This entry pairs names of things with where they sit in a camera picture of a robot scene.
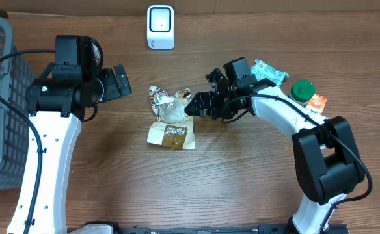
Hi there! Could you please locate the clear brown crinkled bag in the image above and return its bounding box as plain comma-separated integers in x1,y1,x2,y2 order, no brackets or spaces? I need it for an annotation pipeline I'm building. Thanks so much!
147,86,195,150

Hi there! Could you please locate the teal white snack packet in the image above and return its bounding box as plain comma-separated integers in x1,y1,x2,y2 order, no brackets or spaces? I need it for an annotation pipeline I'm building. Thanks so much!
251,59,289,87

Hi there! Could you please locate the green lid jar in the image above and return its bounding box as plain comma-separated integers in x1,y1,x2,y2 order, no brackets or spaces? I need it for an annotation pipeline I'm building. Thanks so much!
290,79,316,106

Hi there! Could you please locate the orange small carton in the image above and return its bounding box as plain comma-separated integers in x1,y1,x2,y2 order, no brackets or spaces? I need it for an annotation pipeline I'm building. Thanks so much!
305,94,327,114

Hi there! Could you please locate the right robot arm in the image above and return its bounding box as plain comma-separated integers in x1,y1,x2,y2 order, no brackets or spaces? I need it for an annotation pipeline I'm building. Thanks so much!
184,57,373,233

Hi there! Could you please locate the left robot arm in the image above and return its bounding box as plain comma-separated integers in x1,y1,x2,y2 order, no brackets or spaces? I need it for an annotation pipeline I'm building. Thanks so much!
7,35,132,233

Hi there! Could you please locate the grey plastic mesh basket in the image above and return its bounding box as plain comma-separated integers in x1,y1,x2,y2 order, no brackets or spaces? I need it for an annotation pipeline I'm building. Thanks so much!
0,17,36,190

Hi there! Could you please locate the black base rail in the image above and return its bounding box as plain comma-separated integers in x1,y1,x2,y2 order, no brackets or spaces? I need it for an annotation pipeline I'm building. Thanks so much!
82,221,350,234

